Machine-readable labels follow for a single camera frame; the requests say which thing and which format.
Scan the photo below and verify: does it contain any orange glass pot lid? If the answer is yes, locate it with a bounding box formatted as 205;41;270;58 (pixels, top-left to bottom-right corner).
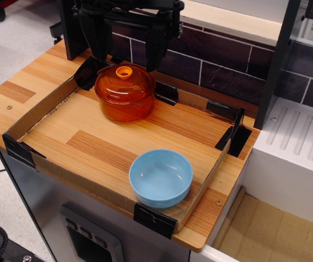
94;65;155;104

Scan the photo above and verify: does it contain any light blue ceramic bowl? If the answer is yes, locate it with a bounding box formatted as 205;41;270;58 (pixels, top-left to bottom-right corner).
129;149;193;209

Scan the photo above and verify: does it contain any dark grey vertical post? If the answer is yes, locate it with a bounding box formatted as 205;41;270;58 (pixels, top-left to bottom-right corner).
254;1;300;130

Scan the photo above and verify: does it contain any orange glass pot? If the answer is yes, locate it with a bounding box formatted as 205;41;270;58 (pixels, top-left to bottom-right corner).
100;94;155;122

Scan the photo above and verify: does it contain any white toy sink drainboard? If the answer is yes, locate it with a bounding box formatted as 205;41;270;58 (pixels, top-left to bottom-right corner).
243;98;313;222

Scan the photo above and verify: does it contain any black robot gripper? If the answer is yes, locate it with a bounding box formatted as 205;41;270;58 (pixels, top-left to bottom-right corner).
73;1;184;72

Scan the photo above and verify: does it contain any cardboard fence with black tape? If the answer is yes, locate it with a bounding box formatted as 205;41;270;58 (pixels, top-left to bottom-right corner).
3;57;252;238

